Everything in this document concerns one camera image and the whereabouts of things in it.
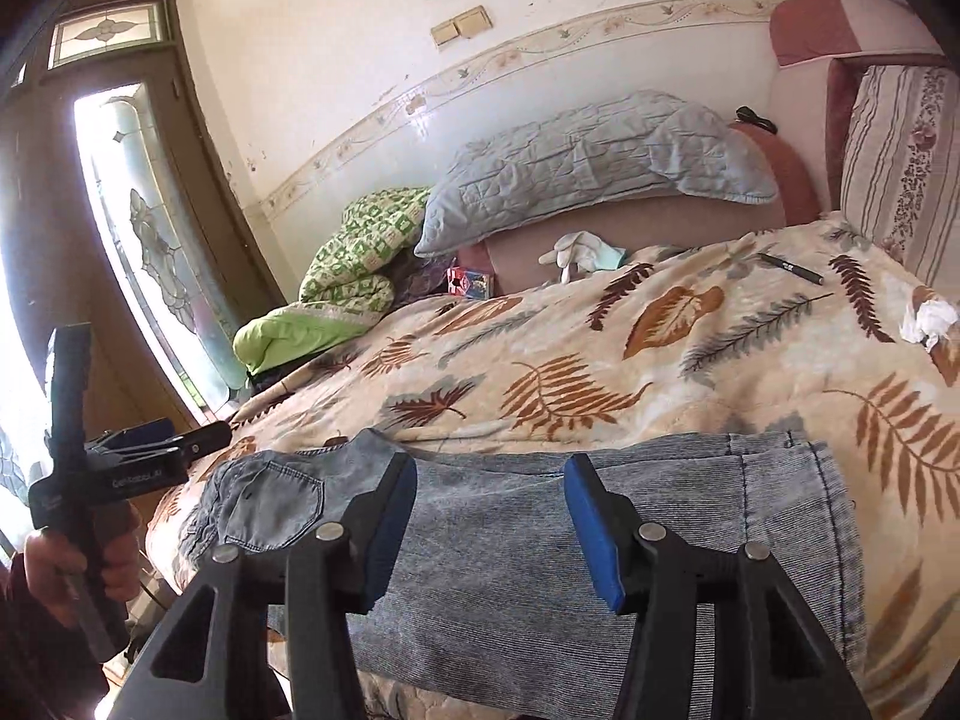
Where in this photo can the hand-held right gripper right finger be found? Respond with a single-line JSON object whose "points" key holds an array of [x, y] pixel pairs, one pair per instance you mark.
{"points": [[592, 532]]}

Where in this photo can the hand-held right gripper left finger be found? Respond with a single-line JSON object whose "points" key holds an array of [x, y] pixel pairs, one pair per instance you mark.
{"points": [[397, 510]]}

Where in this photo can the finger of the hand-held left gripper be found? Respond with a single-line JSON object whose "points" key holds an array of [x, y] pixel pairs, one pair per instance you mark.
{"points": [[150, 432], [206, 439]]}

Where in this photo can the grey denim pants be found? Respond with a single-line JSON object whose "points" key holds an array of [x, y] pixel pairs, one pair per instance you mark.
{"points": [[487, 510]]}

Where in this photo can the person's left forearm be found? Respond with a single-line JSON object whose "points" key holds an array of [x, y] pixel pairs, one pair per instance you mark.
{"points": [[30, 637]]}

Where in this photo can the person's left hand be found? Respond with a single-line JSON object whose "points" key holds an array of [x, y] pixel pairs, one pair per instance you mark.
{"points": [[120, 562]]}

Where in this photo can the black cloth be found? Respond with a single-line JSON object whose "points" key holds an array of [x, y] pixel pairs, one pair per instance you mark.
{"points": [[270, 379]]}

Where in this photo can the leaf printed blanket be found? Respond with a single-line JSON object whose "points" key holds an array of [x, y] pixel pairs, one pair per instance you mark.
{"points": [[562, 360]]}

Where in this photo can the wooden stained glass door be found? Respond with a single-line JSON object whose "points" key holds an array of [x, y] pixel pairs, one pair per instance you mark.
{"points": [[150, 240]]}

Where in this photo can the purple patterned cloth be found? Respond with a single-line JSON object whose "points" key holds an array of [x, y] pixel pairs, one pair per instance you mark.
{"points": [[420, 277]]}

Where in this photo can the green checkered quilt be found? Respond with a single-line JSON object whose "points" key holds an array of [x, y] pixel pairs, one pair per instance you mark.
{"points": [[352, 255]]}

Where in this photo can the red and blue box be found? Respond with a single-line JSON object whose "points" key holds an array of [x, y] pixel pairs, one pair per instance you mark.
{"points": [[471, 283]]}

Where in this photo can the white glove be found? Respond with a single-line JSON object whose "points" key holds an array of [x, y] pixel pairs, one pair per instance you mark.
{"points": [[581, 251]]}

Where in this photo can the pink upholstered headboard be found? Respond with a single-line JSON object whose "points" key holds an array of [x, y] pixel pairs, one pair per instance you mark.
{"points": [[675, 221]]}

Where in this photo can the black pen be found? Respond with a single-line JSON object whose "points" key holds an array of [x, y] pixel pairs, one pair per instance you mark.
{"points": [[791, 268]]}

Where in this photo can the grey quilted pillow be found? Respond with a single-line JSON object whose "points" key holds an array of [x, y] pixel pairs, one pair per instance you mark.
{"points": [[585, 150]]}

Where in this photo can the crumpled white tissue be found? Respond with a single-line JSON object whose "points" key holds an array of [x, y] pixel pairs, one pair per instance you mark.
{"points": [[930, 319]]}

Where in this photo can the striped floral pillow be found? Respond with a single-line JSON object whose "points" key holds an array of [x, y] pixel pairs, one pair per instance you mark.
{"points": [[907, 165]]}

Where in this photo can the beige wall switch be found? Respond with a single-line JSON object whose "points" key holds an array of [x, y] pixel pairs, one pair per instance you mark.
{"points": [[472, 21], [445, 33]]}

